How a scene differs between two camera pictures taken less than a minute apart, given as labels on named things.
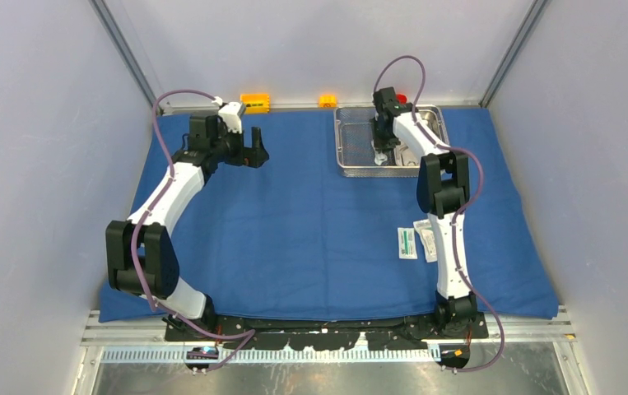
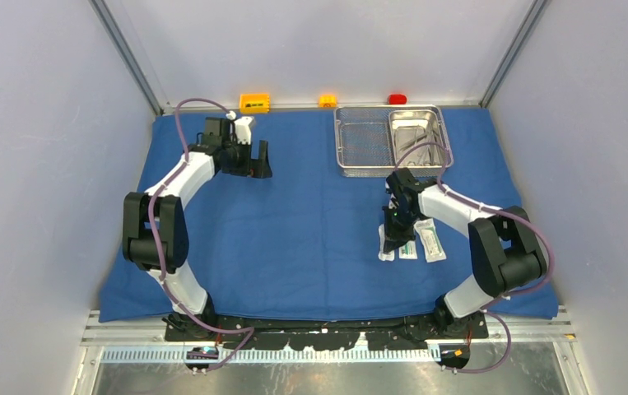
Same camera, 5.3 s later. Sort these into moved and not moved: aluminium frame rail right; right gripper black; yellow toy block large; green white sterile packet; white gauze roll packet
Moved: white gauze roll packet; right gripper black
Not moved: green white sterile packet; aluminium frame rail right; yellow toy block large
